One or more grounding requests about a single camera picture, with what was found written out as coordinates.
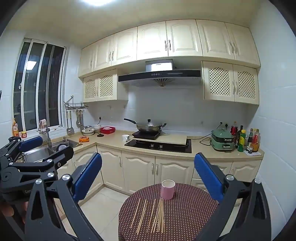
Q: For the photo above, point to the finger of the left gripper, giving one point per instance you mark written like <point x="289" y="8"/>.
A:
<point x="24" y="146"/>
<point x="57" y="159"/>

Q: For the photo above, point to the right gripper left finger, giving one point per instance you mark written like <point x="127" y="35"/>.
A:
<point x="42" y="219"/>

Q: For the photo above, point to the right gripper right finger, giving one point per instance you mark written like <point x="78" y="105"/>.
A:
<point x="253" y="220"/>

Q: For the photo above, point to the pink paper cup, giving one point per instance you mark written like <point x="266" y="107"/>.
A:
<point x="167" y="189"/>

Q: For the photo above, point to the person left hand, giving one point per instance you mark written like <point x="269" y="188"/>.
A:
<point x="7" y="210"/>

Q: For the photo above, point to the steel sink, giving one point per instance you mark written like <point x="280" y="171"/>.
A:
<point x="39" y="153"/>

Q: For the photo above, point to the chrome faucet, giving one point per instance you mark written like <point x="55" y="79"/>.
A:
<point x="44" y="130"/>

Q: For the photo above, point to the orange sponge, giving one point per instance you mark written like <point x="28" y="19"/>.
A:
<point x="83" y="139"/>

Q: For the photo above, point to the stacked bowls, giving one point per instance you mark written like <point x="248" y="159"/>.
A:
<point x="91" y="130"/>

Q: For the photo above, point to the red tray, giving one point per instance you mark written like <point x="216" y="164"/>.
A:
<point x="106" y="130"/>

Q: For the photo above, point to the lower cabinets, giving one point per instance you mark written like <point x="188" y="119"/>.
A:
<point x="128" y="172"/>

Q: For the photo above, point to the cabinets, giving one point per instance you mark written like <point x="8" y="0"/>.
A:
<point x="225" y="53"/>
<point x="128" y="172"/>

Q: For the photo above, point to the white mug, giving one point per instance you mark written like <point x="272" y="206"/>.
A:
<point x="125" y="138"/>

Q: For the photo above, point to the window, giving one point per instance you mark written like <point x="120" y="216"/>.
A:
<point x="37" y="85"/>

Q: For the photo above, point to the dark sauce bottle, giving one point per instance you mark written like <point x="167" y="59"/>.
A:
<point x="238" y="133"/>

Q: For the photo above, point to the green oil bottle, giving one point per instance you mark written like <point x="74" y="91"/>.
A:
<point x="242" y="141"/>

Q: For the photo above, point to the green electric cooker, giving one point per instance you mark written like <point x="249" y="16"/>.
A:
<point x="222" y="140"/>

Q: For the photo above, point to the red sauce bottle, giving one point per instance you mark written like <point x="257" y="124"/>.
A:
<point x="255" y="141"/>

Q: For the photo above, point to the black gas hob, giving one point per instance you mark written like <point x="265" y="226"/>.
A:
<point x="180" y="148"/>

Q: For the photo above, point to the black induction cooker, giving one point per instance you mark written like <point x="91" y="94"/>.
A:
<point x="146" y="135"/>

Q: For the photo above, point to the black wok with lid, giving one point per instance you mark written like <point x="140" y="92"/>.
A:
<point x="148" y="126"/>

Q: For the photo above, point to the brown polka dot tablecloth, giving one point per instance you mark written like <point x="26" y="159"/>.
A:
<point x="185" y="214"/>

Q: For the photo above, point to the beige cutting board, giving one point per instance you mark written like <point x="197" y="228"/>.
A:
<point x="168" y="139"/>

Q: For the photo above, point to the range hood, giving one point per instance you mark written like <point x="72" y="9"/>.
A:
<point x="162" y="73"/>

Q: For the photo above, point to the upper cabinets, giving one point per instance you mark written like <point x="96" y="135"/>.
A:
<point x="225" y="53"/>

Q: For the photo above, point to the wall utensil rack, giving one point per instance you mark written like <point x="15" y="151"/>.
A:
<point x="76" y="108"/>

